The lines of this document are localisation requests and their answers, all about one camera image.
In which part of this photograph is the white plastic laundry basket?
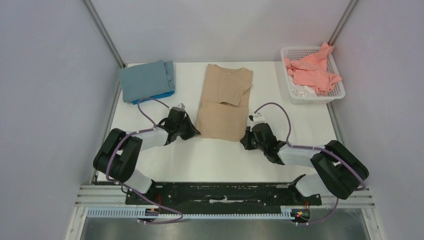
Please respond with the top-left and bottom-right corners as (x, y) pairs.
(280, 46), (346, 105)

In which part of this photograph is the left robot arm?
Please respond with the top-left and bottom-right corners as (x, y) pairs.
(93, 106), (201, 204)

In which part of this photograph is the white t shirt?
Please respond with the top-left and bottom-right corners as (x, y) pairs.
(288, 75), (318, 97)

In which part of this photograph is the white cable duct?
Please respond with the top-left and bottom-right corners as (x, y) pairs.
(86, 207), (311, 221)

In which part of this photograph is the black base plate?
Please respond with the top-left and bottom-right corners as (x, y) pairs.
(145, 182), (322, 215)

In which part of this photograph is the grey-blue folded t shirt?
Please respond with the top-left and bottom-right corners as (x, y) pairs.
(118, 60), (176, 103)

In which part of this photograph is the pink t shirt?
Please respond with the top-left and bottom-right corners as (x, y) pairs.
(284, 42), (342, 96)

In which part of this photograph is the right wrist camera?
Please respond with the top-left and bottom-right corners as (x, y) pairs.
(248, 112), (266, 127)

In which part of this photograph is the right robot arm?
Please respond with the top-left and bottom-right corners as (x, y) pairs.
(240, 123), (370, 204)

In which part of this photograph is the aluminium frame rail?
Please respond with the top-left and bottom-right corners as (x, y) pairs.
(82, 0), (126, 69)

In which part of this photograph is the beige t shirt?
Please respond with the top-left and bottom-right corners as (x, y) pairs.
(195, 64), (253, 142)

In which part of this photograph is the bright blue folded t shirt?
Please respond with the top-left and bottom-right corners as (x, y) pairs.
(131, 90), (175, 105)

